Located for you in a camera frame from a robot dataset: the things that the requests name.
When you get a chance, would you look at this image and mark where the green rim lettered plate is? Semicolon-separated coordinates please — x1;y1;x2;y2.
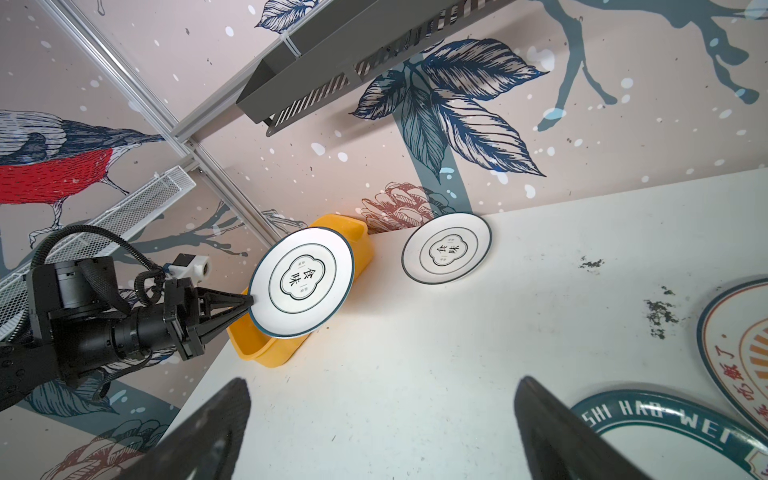
571;389;767;479

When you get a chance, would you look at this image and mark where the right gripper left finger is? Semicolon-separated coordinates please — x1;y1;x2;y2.
118;378;251;480

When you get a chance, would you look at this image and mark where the white plate flower emblem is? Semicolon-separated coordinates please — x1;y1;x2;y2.
248;227;355;339
401;213;493;285

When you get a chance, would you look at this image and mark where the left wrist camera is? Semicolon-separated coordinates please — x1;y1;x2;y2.
163;253;211;285

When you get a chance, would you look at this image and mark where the yellow plastic bin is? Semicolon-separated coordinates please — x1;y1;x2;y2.
227;214;374;368

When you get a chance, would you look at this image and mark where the orange sunburst plate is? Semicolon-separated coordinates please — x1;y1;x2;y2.
696;278;767;436

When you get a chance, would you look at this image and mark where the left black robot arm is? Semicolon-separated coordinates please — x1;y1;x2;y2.
1;225;255;409

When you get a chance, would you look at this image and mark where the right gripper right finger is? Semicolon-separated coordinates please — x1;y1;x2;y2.
514;376;648;480

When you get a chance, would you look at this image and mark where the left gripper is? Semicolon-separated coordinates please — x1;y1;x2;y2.
113;278;254;360

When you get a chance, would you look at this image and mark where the black hanging wire basket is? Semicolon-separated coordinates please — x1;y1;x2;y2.
236;0;506;135

